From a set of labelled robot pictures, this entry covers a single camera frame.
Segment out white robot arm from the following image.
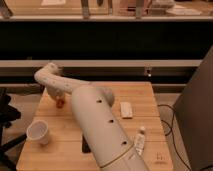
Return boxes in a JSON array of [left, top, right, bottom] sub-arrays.
[[34, 63, 149, 171]]

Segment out white rectangular sponge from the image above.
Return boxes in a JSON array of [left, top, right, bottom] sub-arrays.
[[120, 102, 133, 119]]

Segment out clear plastic bottle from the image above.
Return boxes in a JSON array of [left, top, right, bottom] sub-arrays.
[[134, 126, 145, 155]]

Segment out black remote control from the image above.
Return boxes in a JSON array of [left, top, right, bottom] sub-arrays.
[[82, 135, 91, 153]]

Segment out white paper cup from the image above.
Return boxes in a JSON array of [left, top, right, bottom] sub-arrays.
[[26, 120, 50, 145]]

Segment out black office chair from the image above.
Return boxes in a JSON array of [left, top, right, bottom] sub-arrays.
[[0, 87, 26, 171]]

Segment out black floor cable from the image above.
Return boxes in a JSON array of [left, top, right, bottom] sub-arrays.
[[157, 104, 194, 171]]

